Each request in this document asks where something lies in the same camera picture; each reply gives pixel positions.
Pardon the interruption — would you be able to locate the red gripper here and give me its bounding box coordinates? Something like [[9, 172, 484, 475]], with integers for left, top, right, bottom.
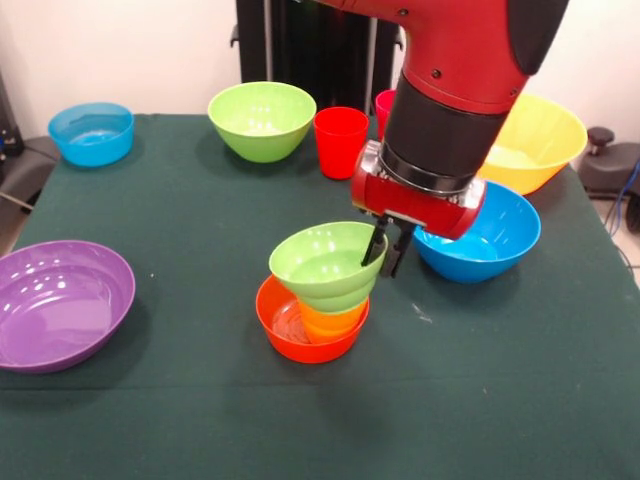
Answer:
[[349, 139, 487, 279]]

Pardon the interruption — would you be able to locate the small green ribbed bowl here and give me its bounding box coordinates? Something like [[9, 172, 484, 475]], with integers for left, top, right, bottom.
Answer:
[[268, 221, 390, 316]]

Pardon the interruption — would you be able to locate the orange plastic cup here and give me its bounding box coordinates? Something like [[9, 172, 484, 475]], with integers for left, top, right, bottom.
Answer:
[[298, 294, 371, 345]]

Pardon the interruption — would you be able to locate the orange plastic bowl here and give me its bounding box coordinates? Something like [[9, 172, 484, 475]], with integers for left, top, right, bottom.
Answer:
[[254, 274, 371, 365]]

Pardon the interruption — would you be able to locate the purple plastic bowl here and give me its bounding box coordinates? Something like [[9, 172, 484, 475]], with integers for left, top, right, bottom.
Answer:
[[0, 239, 137, 375]]

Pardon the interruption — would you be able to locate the red plastic cup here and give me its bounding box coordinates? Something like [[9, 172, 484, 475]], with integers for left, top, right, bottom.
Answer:
[[313, 106, 370, 180]]

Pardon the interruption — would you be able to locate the large blue plastic bowl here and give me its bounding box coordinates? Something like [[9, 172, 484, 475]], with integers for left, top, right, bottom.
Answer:
[[412, 180, 543, 285]]

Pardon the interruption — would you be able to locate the pink plastic cup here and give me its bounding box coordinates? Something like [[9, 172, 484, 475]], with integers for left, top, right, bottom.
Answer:
[[375, 89, 399, 141]]

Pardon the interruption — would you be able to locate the dark green tablecloth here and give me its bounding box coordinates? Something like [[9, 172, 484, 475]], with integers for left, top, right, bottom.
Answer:
[[0, 113, 640, 480]]

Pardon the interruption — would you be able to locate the large green plastic bowl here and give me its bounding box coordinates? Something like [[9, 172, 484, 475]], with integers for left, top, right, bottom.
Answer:
[[207, 81, 318, 164]]

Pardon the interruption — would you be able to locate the yellow plastic bowl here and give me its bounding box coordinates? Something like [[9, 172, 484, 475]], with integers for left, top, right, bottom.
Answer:
[[477, 93, 589, 196]]

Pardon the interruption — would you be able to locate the grey base with black knob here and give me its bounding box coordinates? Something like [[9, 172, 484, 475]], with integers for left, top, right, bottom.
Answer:
[[579, 126, 640, 201]]

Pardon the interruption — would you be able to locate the small blue plastic bowl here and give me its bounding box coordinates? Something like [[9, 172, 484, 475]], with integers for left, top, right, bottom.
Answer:
[[47, 102, 135, 168]]

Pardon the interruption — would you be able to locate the grey machine base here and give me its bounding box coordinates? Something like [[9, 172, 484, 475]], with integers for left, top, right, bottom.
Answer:
[[0, 134, 64, 211]]

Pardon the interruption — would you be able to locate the black equipment rack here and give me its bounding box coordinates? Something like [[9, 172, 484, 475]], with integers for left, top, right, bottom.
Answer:
[[0, 69, 26, 169]]

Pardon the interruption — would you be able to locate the blue cable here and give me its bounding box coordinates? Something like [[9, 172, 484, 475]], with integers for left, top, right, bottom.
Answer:
[[605, 158, 640, 237]]

